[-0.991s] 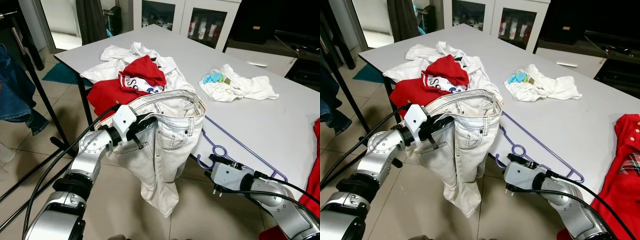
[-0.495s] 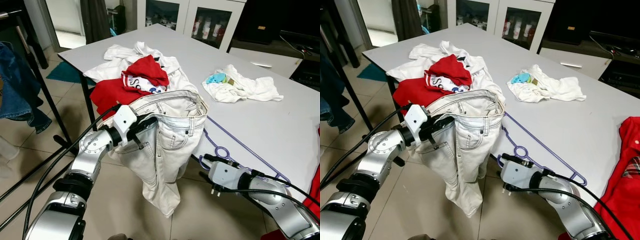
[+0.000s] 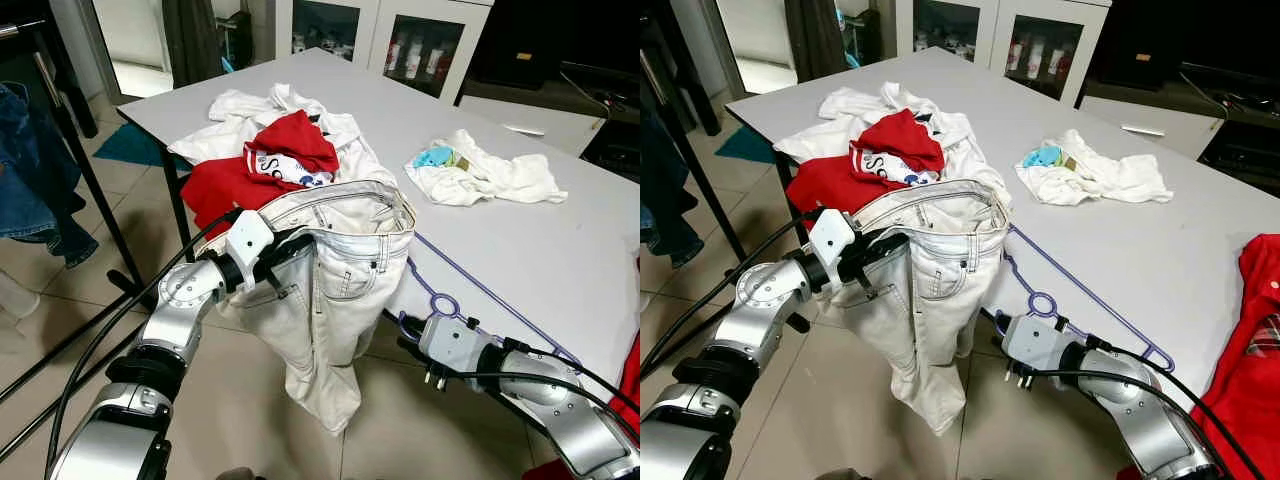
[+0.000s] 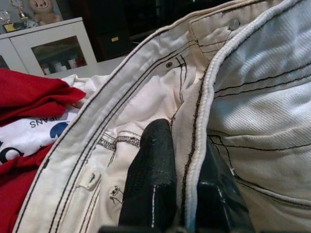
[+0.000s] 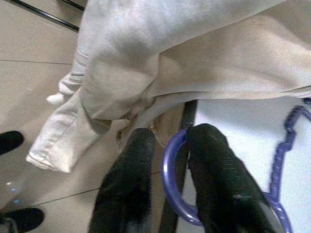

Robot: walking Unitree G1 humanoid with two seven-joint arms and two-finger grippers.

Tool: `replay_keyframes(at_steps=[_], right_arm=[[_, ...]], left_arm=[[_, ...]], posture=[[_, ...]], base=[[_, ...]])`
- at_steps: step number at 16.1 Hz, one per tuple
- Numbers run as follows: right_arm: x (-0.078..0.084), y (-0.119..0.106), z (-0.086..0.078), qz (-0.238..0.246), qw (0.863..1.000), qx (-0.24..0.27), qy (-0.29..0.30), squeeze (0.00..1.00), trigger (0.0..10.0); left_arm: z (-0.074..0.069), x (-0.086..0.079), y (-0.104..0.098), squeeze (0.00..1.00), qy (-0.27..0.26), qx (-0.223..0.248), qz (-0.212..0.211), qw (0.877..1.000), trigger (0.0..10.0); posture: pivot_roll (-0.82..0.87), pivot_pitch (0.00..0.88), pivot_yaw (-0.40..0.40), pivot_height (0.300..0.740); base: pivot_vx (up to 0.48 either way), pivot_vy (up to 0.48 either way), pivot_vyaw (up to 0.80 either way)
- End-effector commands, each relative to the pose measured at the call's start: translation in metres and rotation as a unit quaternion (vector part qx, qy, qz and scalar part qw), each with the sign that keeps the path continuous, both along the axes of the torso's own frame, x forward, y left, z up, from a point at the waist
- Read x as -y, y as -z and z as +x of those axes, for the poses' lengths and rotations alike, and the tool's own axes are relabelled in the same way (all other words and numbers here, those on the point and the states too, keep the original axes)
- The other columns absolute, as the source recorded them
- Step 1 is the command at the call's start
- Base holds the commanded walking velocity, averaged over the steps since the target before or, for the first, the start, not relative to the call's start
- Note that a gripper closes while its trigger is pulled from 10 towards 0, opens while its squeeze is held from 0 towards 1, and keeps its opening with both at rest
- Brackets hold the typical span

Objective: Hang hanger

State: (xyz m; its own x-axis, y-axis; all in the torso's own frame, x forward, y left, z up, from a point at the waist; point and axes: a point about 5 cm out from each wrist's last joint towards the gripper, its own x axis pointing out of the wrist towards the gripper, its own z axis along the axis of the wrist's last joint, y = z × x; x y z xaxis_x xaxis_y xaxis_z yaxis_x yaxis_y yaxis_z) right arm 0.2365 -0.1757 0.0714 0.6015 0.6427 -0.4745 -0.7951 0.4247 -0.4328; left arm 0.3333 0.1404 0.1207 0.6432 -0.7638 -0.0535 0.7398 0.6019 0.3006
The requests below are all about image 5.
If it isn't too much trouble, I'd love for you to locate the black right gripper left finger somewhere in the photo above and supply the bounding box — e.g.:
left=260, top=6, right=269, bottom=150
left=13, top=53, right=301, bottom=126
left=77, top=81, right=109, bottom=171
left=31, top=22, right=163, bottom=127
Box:
left=88, top=127, right=156, bottom=233

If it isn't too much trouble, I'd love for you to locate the black robot foot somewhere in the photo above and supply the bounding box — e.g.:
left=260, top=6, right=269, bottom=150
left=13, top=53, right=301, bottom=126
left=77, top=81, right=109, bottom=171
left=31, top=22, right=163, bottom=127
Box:
left=0, top=130, right=25, bottom=156
left=0, top=207, right=46, bottom=233

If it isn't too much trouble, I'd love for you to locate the cream denim jacket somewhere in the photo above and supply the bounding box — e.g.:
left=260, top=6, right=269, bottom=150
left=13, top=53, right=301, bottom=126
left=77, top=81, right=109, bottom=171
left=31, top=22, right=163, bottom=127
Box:
left=25, top=0, right=311, bottom=174

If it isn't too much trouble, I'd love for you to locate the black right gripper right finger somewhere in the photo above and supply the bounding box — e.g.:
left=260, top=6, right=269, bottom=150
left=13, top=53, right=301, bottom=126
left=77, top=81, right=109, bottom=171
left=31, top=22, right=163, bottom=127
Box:
left=186, top=123, right=278, bottom=233

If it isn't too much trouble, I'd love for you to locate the purple plastic clothes hanger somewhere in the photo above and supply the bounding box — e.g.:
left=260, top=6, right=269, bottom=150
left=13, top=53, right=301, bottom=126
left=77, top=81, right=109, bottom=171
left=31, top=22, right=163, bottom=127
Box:
left=162, top=98, right=311, bottom=233

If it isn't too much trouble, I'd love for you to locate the clothes rack frame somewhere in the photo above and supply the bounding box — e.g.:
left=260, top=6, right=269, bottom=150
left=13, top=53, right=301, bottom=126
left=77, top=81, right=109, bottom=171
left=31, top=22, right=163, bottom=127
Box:
left=9, top=0, right=85, bottom=32

